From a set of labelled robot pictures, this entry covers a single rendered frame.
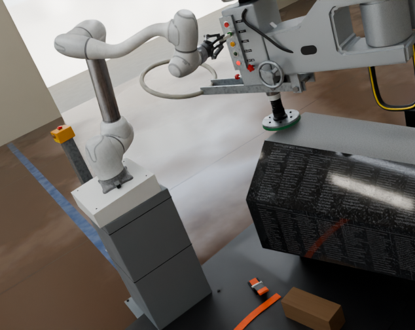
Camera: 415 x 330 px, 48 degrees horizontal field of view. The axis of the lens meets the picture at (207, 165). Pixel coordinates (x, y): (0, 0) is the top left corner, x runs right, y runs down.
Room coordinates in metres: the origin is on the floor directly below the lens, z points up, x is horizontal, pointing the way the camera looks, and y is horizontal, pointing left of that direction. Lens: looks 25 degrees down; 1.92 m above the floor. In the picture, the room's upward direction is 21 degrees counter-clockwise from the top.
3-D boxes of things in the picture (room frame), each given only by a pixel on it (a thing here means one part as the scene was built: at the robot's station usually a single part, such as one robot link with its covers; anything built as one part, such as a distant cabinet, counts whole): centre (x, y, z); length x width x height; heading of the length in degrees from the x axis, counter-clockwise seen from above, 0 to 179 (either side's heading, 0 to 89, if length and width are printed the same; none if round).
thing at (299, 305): (1.80, -0.24, 0.07); 0.30 x 0.12 x 0.12; 36
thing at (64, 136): (3.20, 0.88, 0.54); 0.20 x 0.20 x 1.09; 31
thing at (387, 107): (1.93, -0.94, 1.08); 0.23 x 0.03 x 0.32; 44
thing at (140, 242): (2.39, 0.51, 0.40); 0.50 x 0.50 x 0.80; 24
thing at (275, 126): (2.41, -0.48, 0.90); 0.22 x 0.22 x 0.04
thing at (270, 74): (2.24, -0.48, 1.22); 0.15 x 0.10 x 0.15; 44
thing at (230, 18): (2.38, -0.35, 1.40); 0.08 x 0.03 x 0.28; 44
